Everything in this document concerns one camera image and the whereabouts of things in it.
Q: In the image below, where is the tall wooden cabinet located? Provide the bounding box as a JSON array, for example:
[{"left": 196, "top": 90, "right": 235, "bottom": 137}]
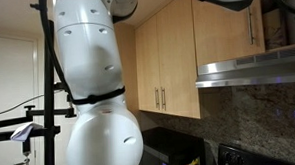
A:
[{"left": 113, "top": 22, "right": 141, "bottom": 117}]

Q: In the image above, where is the black stove control panel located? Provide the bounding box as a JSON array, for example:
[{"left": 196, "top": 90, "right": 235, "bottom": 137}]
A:
[{"left": 216, "top": 139, "right": 294, "bottom": 165}]

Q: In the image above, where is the white room door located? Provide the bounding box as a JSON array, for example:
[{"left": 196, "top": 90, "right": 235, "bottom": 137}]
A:
[{"left": 0, "top": 30, "right": 44, "bottom": 165}]

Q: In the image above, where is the black microwave oven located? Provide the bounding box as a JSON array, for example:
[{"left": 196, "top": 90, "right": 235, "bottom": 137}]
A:
[{"left": 135, "top": 124, "right": 208, "bottom": 165}]

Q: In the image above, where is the yellow snack bag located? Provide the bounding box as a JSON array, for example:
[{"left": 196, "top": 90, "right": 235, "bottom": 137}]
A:
[{"left": 182, "top": 156, "right": 201, "bottom": 165}]

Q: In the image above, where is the stainless steel range hood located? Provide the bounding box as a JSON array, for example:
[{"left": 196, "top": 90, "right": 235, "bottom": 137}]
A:
[{"left": 194, "top": 43, "right": 295, "bottom": 89}]

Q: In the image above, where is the black metal stand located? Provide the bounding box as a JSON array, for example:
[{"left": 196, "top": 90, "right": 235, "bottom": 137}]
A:
[{"left": 0, "top": 18, "right": 79, "bottom": 165}]

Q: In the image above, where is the white folded paper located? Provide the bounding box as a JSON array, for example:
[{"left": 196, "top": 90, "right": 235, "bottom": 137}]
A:
[{"left": 9, "top": 121, "right": 44, "bottom": 144}]

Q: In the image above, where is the steel bar door handle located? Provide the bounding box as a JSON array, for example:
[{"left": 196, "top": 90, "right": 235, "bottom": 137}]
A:
[
  {"left": 246, "top": 6, "right": 256, "bottom": 46},
  {"left": 160, "top": 86, "right": 168, "bottom": 112},
  {"left": 154, "top": 86, "right": 161, "bottom": 111}
]

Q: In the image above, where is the black strap band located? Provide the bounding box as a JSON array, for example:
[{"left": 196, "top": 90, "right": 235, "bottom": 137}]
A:
[{"left": 69, "top": 86, "right": 127, "bottom": 107}]

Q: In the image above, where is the black camera cable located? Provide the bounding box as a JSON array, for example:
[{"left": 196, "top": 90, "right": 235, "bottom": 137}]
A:
[{"left": 38, "top": 0, "right": 295, "bottom": 101}]

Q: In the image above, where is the thin black wire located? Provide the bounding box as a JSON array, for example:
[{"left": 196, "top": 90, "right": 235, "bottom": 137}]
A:
[{"left": 0, "top": 94, "right": 47, "bottom": 119}]

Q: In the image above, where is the hanging strap with metal clip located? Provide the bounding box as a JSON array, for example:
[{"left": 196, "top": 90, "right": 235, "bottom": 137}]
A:
[{"left": 11, "top": 137, "right": 33, "bottom": 165}]

